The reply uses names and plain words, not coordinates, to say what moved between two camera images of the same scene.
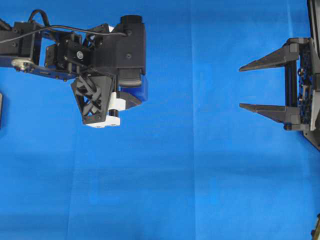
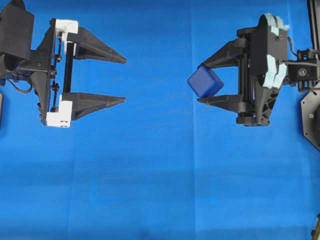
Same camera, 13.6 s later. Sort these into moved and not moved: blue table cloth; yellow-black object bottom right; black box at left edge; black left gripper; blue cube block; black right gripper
Moved: black left gripper; blue cube block; black right gripper
Not moved: yellow-black object bottom right; blue table cloth; black box at left edge
